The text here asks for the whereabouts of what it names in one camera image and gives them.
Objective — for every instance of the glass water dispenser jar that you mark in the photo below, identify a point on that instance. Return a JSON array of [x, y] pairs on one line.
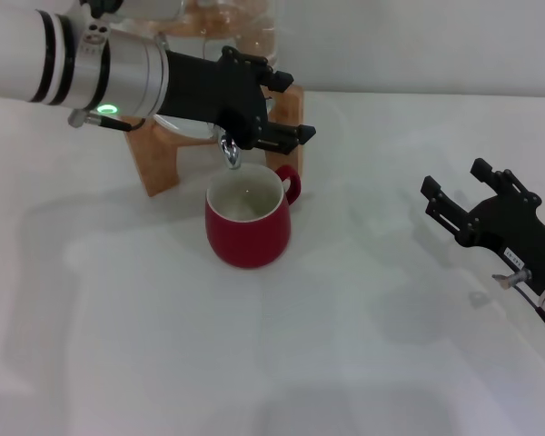
[[250, 36]]

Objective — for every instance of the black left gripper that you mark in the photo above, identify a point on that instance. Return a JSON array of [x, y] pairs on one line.
[[209, 88]]

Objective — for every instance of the chrome faucet spout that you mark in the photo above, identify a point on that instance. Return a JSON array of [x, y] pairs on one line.
[[231, 156]]

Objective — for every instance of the left wrist camera housing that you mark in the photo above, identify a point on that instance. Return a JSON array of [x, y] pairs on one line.
[[102, 6]]

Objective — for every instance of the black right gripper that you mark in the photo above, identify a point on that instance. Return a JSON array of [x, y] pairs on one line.
[[513, 236]]

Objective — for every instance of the red ceramic cup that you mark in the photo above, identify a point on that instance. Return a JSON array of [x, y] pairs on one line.
[[250, 240]]

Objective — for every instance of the wooden dispenser stand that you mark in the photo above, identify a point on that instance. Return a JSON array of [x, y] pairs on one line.
[[156, 168]]

